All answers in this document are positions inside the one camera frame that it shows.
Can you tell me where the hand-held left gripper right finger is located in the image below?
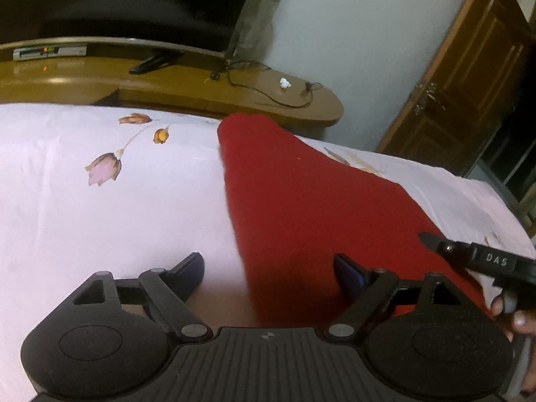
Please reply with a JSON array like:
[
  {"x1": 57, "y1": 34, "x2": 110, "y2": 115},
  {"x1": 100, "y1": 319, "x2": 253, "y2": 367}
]
[{"x1": 324, "y1": 253, "x2": 464, "y2": 340}]

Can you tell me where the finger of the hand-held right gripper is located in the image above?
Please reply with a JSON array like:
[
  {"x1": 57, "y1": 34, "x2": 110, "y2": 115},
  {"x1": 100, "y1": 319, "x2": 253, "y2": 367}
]
[{"x1": 418, "y1": 231, "x2": 475, "y2": 267}]

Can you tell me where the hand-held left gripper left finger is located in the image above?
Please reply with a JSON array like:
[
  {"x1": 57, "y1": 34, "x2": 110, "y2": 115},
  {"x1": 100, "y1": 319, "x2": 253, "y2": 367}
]
[{"x1": 73, "y1": 252, "x2": 214, "y2": 343}]

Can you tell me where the red cloth garment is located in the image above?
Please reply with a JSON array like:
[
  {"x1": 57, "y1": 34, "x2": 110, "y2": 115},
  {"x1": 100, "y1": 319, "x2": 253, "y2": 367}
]
[{"x1": 216, "y1": 113, "x2": 500, "y2": 328}]

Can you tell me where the person's right hand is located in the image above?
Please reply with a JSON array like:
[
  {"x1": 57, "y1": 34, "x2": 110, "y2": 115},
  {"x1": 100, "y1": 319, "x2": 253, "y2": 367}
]
[{"x1": 490, "y1": 293, "x2": 536, "y2": 399}]

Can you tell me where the white floral bed sheet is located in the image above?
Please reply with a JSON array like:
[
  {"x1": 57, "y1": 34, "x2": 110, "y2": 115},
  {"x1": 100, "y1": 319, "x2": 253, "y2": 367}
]
[{"x1": 0, "y1": 104, "x2": 536, "y2": 402}]

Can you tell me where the wooden door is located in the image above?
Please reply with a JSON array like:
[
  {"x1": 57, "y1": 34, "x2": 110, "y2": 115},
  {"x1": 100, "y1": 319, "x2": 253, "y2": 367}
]
[{"x1": 374, "y1": 0, "x2": 536, "y2": 177}]

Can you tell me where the wooden television cabinet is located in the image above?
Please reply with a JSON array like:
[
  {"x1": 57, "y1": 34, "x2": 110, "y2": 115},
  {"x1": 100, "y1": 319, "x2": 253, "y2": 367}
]
[{"x1": 0, "y1": 37, "x2": 345, "y2": 130}]

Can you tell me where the black television foot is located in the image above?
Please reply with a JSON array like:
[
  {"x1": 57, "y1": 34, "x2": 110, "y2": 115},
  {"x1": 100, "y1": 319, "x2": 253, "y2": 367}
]
[{"x1": 128, "y1": 52, "x2": 184, "y2": 75}]

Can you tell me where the clear plastic television wrap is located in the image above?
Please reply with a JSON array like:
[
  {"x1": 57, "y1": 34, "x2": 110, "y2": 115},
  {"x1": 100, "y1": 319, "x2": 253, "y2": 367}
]
[{"x1": 225, "y1": 0, "x2": 280, "y2": 64}]

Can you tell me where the grey set-top box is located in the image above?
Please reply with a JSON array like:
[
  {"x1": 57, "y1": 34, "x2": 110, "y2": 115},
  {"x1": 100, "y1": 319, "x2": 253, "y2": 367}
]
[{"x1": 12, "y1": 45, "x2": 88, "y2": 62}]

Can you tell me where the black flat television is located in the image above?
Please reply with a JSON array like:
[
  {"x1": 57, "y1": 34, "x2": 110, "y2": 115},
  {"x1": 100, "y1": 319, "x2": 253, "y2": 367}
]
[{"x1": 0, "y1": 0, "x2": 259, "y2": 52}]

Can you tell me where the black cable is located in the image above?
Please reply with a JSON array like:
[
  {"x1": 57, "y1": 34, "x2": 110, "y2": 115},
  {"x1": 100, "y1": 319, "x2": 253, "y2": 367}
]
[{"x1": 208, "y1": 60, "x2": 324, "y2": 110}]

